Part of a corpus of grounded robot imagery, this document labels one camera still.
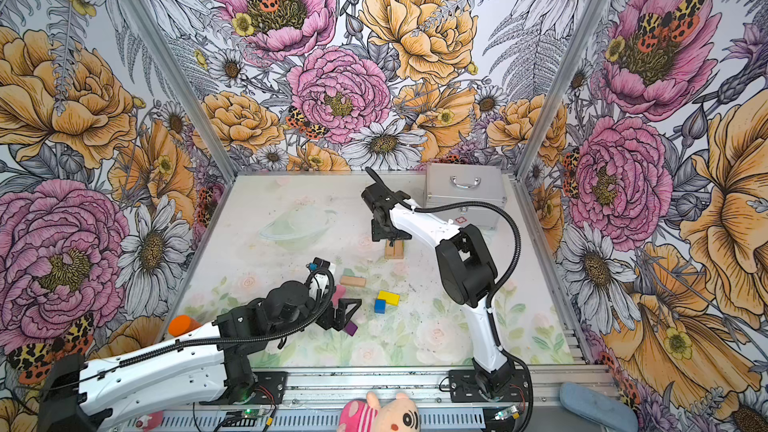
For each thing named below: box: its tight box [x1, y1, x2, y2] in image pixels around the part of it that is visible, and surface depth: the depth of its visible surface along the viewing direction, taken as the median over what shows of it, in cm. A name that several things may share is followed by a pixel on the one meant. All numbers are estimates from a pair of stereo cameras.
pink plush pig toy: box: [338, 392, 421, 432], surface depth 66 cm
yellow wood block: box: [377, 290, 401, 306], surface depth 91 cm
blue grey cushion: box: [559, 382, 639, 432], surface depth 71 cm
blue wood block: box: [374, 299, 386, 314], surface depth 88 cm
